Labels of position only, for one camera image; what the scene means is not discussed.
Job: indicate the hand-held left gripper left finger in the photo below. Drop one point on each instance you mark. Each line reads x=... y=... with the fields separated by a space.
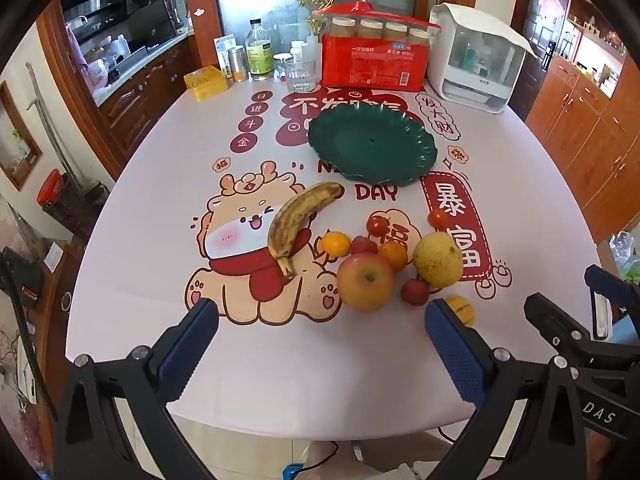
x=187 y=347

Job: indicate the small yellow striped melon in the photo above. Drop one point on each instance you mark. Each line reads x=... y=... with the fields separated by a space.
x=461 y=305

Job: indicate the white cup sterilizer cabinet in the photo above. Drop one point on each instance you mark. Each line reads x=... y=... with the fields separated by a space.
x=450 y=75

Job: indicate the dark wooden entry door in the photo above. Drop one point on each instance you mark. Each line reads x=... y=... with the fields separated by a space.
x=537 y=45

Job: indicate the white carton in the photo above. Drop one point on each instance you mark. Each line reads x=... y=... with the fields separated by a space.
x=224 y=50

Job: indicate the small glass jar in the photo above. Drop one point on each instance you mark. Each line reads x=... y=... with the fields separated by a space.
x=281 y=62

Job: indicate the small red jujube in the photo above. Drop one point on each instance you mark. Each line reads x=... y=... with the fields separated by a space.
x=415 y=291
x=362 y=246

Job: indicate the white capped juice jar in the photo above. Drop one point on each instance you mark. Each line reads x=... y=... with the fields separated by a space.
x=419 y=36
x=396 y=32
x=344 y=27
x=370 y=30

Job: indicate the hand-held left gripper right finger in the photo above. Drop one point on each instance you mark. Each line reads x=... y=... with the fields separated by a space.
x=455 y=355

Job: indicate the red yellow apple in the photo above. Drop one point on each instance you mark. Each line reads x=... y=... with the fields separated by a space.
x=365 y=282

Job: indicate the wooden kitchen base cabinet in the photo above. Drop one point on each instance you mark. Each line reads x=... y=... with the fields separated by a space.
x=145 y=100

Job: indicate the small orange tangerine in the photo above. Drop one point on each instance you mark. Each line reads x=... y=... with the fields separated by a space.
x=393 y=256
x=334 y=243

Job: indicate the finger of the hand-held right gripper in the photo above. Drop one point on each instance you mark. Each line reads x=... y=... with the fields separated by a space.
x=607 y=285
x=555 y=317

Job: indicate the clear drinking glass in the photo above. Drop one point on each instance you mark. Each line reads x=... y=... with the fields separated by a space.
x=300 y=75

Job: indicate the yellow cardboard box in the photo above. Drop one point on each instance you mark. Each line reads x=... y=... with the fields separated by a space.
x=205 y=84

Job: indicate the wooden floor cabinet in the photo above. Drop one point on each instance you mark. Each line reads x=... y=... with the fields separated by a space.
x=580 y=130

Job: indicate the silver metal can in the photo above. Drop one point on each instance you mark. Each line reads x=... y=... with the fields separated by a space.
x=238 y=65

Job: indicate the red cherry tomato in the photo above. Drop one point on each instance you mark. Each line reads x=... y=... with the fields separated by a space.
x=376 y=224
x=437 y=218

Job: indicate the red paper cup package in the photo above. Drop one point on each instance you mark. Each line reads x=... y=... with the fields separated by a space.
x=370 y=67

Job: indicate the large yellow pear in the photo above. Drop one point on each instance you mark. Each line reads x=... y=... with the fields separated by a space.
x=437 y=260

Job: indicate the wooden wall niche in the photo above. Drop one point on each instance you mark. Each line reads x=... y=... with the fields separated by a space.
x=20 y=140

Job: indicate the clear bottle green label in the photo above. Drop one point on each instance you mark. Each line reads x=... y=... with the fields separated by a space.
x=260 y=55

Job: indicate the spotted yellow banana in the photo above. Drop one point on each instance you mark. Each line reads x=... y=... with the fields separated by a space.
x=287 y=220

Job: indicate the dark green scalloped plate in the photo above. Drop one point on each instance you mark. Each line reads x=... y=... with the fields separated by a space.
x=370 y=147

